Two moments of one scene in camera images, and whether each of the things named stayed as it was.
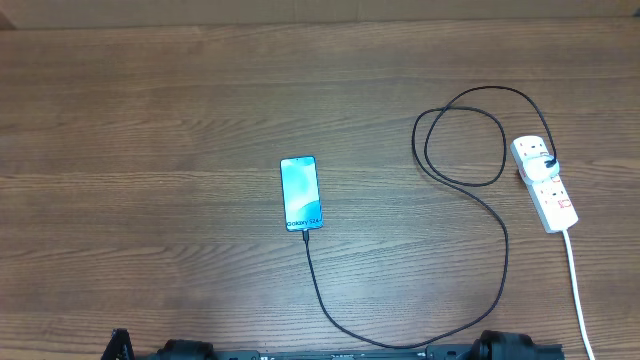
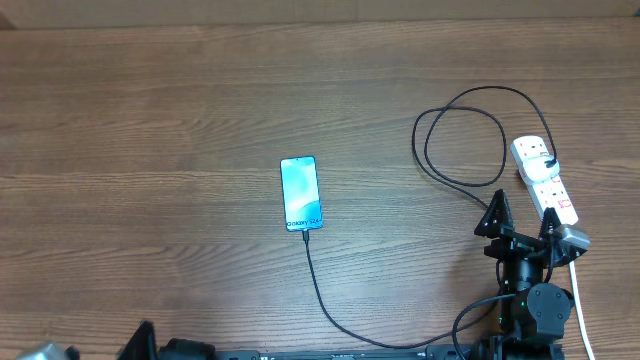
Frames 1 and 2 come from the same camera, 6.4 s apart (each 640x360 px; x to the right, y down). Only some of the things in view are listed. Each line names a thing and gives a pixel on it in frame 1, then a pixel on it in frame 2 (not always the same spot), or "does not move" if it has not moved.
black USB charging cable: x=446 y=106 -> x=356 y=338
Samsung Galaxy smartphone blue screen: x=301 y=193 does not move
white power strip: x=550 y=196 does not move
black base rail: x=365 y=354 does not move
